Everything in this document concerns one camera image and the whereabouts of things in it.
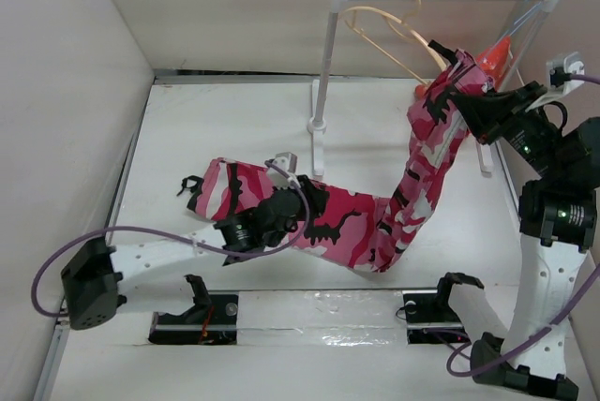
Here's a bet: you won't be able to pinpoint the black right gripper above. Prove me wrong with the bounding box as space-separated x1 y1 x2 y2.
455 80 564 181

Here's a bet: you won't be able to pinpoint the pink camouflage trousers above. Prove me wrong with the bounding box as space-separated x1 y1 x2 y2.
176 37 499 281

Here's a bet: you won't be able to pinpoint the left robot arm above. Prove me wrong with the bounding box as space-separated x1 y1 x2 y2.
61 175 329 331

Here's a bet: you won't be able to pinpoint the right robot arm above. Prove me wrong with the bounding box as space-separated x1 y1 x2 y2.
433 82 599 400

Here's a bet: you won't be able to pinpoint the beige wooden hanger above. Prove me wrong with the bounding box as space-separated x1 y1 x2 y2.
339 0 447 85

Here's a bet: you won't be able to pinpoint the orange white cloth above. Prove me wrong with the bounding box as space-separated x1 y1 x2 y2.
413 37 511 100

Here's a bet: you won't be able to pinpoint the white clothes rack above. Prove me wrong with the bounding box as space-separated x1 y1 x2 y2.
307 0 560 179

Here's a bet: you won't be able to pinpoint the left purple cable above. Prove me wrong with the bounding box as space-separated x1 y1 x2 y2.
30 159 313 318

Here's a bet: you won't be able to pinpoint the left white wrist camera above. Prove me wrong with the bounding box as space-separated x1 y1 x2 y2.
265 152 297 188

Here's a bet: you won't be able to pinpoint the blue wire hanger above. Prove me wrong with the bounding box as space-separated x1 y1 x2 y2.
491 0 549 93

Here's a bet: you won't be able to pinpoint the aluminium table edge rail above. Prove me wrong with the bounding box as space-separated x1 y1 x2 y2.
32 67 320 401

